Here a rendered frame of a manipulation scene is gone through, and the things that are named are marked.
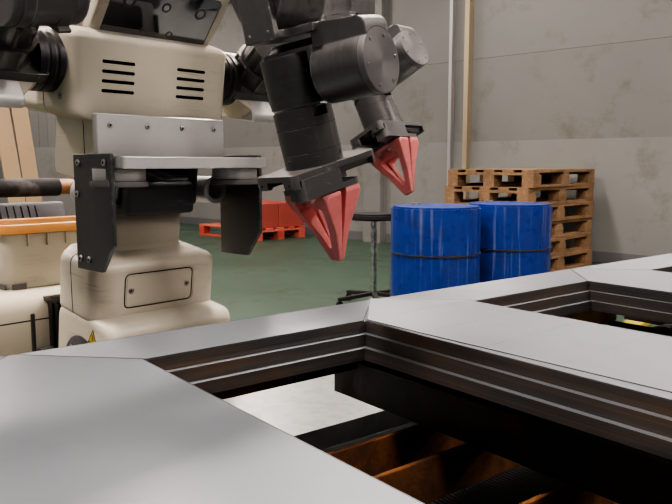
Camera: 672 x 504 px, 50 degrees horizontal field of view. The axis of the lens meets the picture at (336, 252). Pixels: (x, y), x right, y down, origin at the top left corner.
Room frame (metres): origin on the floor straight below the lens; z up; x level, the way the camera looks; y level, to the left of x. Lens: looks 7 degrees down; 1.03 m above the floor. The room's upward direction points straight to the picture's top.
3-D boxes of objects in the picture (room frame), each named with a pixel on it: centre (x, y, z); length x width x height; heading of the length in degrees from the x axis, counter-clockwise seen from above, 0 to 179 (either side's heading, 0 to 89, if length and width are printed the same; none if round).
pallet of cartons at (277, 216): (10.41, 1.23, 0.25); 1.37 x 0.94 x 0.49; 47
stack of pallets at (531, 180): (7.25, -1.86, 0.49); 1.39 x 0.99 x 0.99; 136
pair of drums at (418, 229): (4.34, -0.83, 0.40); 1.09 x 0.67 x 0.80; 133
